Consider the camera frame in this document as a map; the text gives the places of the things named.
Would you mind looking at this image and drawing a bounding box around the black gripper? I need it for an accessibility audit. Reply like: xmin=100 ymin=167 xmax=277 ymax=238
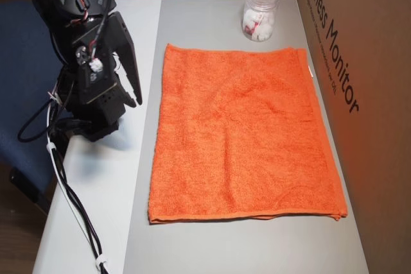
xmin=69 ymin=10 xmax=143 ymax=108

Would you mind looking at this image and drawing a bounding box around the orange terry towel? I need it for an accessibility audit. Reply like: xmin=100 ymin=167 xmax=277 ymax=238
xmin=146 ymin=42 xmax=349 ymax=225

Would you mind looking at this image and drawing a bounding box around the grey table mat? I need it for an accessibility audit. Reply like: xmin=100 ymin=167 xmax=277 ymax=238
xmin=123 ymin=0 xmax=370 ymax=274

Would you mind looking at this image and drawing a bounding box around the blue office chair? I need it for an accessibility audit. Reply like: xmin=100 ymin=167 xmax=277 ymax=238
xmin=0 ymin=0 xmax=73 ymax=216

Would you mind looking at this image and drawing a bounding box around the clear plastic jar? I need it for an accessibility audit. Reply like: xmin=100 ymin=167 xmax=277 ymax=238
xmin=241 ymin=0 xmax=281 ymax=43

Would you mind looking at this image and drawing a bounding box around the cardboard monitor box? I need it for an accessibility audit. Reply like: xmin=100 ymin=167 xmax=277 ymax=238
xmin=298 ymin=0 xmax=411 ymax=274

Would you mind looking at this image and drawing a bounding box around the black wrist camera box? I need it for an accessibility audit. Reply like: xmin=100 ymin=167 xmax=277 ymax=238
xmin=76 ymin=58 xmax=119 ymax=106

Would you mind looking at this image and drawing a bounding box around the black camera cable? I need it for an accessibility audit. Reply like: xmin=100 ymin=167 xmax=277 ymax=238
xmin=91 ymin=0 xmax=114 ymax=67

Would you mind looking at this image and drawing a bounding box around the black power cable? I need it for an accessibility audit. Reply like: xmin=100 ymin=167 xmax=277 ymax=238
xmin=17 ymin=99 xmax=112 ymax=274

